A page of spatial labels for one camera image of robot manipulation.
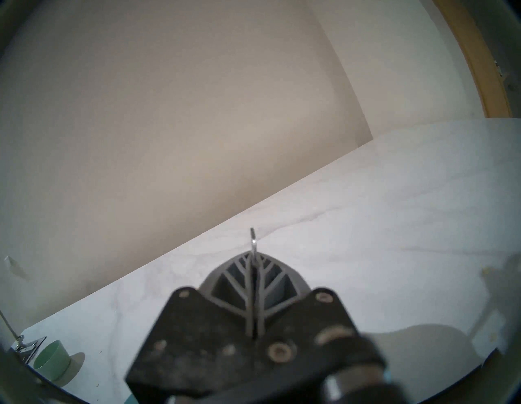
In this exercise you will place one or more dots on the curved metal faucet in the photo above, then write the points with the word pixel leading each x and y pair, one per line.
pixel 19 341

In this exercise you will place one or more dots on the metal spoon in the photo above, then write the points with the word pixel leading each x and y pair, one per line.
pixel 253 244

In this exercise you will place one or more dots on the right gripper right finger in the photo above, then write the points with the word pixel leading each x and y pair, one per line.
pixel 309 330

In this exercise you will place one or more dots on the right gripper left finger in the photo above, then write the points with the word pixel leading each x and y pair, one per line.
pixel 195 342

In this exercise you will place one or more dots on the wooden door frame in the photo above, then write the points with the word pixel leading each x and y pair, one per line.
pixel 484 73

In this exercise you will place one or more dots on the green plastic bowl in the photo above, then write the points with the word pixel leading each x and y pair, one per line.
pixel 51 360

